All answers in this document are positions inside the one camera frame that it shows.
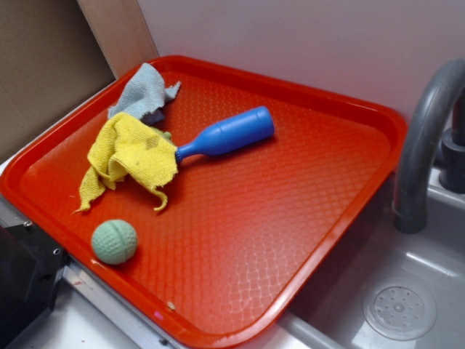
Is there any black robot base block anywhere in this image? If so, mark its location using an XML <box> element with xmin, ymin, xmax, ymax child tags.
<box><xmin>1</xmin><ymin>221</ymin><xmax>68</xmax><ymax>348</ymax></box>

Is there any yellow cloth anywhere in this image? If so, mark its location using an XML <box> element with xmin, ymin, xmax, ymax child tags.
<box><xmin>78</xmin><ymin>113</ymin><xmax>178</xmax><ymax>212</ymax></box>

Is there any grey-blue cloth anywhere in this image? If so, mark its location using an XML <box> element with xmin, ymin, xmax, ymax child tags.
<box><xmin>108</xmin><ymin>63</ymin><xmax>181</xmax><ymax>126</ymax></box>

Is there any blue plastic bottle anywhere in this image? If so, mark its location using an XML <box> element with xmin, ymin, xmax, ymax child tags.
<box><xmin>175</xmin><ymin>106</ymin><xmax>275</xmax><ymax>164</ymax></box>

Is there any red plastic tray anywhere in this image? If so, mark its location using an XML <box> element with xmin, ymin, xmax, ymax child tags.
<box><xmin>1</xmin><ymin>56</ymin><xmax>407</xmax><ymax>348</ymax></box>

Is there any green dimpled ball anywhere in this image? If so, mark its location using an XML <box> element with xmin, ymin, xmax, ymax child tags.
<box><xmin>91</xmin><ymin>220</ymin><xmax>138</xmax><ymax>265</ymax></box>

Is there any grey faucet spout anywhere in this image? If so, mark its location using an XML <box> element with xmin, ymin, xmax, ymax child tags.
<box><xmin>392</xmin><ymin>58</ymin><xmax>464</xmax><ymax>233</ymax></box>

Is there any wooden board strip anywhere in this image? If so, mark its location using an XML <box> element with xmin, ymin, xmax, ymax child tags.
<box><xmin>78</xmin><ymin>0</ymin><xmax>158</xmax><ymax>79</ymax></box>

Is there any grey plastic sink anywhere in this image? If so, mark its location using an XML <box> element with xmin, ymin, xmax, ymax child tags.
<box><xmin>279</xmin><ymin>165</ymin><xmax>465</xmax><ymax>349</ymax></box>

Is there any brown cardboard panel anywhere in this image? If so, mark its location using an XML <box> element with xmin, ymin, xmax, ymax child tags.
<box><xmin>1</xmin><ymin>1</ymin><xmax>114</xmax><ymax>161</ymax></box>

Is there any black faucet handle base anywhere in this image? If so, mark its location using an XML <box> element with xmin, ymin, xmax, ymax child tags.
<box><xmin>438</xmin><ymin>92</ymin><xmax>465</xmax><ymax>193</ymax></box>

